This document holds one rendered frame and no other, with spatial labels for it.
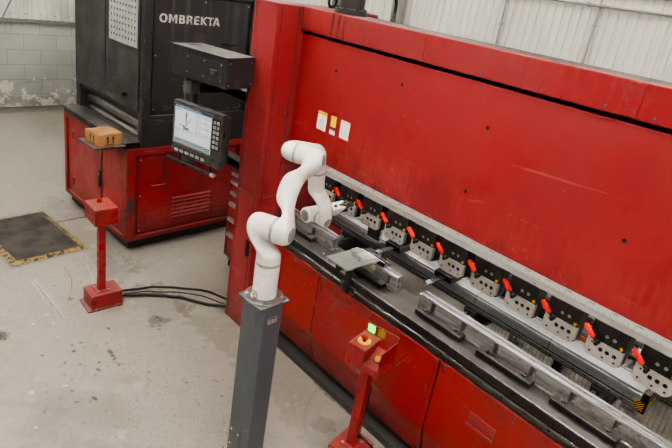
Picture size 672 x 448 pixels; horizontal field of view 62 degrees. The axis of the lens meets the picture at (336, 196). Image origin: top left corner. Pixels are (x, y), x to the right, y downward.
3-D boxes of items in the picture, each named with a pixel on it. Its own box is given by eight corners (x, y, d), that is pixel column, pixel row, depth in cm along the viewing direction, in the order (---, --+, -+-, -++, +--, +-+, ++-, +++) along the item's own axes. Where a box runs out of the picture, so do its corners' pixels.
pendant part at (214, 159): (170, 151, 376) (173, 98, 363) (184, 148, 386) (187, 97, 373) (218, 170, 354) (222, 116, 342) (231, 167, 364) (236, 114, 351)
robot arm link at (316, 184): (337, 177, 283) (334, 226, 299) (318, 164, 293) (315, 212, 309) (324, 182, 278) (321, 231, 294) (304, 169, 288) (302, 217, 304)
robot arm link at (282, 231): (262, 241, 264) (292, 251, 258) (253, 234, 253) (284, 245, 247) (302, 148, 276) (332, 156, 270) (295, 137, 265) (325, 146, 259)
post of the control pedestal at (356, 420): (345, 442, 308) (361, 363, 289) (350, 437, 312) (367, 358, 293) (353, 448, 305) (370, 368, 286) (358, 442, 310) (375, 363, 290)
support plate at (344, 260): (325, 257, 321) (325, 256, 320) (358, 248, 338) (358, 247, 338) (346, 271, 309) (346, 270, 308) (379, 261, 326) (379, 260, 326)
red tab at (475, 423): (464, 423, 275) (468, 412, 272) (467, 422, 276) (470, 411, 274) (490, 443, 265) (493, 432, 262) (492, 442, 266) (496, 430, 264)
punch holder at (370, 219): (358, 221, 330) (363, 195, 324) (369, 219, 336) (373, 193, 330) (376, 231, 320) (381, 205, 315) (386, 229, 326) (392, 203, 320)
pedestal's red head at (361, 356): (344, 360, 289) (350, 331, 282) (361, 347, 301) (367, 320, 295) (376, 380, 278) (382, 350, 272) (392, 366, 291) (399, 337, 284)
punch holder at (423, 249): (408, 250, 304) (415, 222, 298) (418, 247, 309) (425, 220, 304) (429, 262, 294) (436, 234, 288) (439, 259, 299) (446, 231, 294)
